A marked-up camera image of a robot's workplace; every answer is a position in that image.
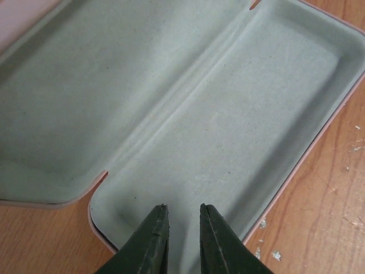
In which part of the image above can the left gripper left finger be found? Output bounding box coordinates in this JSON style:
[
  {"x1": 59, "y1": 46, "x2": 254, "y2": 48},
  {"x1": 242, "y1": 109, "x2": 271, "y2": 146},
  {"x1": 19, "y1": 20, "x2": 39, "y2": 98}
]
[{"x1": 96, "y1": 204, "x2": 169, "y2": 273}]

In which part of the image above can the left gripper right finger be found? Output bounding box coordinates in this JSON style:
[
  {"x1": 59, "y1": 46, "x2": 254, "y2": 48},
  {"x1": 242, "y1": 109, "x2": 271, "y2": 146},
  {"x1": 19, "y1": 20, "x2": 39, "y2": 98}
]
[{"x1": 200, "y1": 204, "x2": 272, "y2": 273}]

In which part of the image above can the pink glasses case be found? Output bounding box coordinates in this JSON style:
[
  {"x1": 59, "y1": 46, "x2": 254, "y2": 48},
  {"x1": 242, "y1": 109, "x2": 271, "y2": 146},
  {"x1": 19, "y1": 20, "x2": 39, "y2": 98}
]
[{"x1": 1, "y1": 1, "x2": 364, "y2": 267}]

